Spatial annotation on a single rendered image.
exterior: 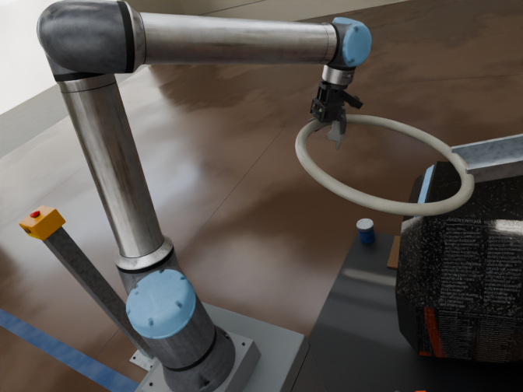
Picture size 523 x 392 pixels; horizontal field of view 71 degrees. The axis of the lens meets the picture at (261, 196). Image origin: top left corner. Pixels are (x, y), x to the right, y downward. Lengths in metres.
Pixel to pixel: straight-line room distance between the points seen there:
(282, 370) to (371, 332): 1.05
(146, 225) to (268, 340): 0.47
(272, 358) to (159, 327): 0.37
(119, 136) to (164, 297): 0.36
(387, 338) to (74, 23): 1.82
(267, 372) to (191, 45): 0.81
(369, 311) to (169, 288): 1.43
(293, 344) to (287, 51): 0.75
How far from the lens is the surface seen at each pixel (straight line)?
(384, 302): 2.16
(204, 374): 0.98
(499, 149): 1.27
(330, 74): 1.13
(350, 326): 2.09
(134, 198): 0.89
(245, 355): 1.03
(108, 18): 0.69
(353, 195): 0.89
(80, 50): 0.70
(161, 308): 0.85
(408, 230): 1.49
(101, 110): 0.83
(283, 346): 1.10
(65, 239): 1.84
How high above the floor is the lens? 1.77
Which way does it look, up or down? 35 degrees down
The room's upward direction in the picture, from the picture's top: 20 degrees counter-clockwise
